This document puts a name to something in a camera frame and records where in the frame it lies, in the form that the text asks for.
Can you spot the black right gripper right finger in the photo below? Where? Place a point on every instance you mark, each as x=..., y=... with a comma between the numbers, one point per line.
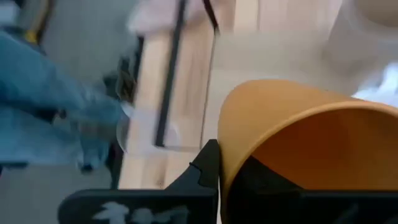
x=264, y=199

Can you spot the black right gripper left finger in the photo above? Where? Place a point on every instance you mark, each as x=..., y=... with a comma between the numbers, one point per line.
x=205, y=168

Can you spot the orange plastic cup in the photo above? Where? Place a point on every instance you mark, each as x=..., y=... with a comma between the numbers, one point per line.
x=280, y=102

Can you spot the pink cloth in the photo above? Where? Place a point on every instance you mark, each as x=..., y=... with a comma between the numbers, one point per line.
x=161, y=15

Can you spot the person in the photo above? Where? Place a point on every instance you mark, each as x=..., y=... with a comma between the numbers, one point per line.
x=37, y=93

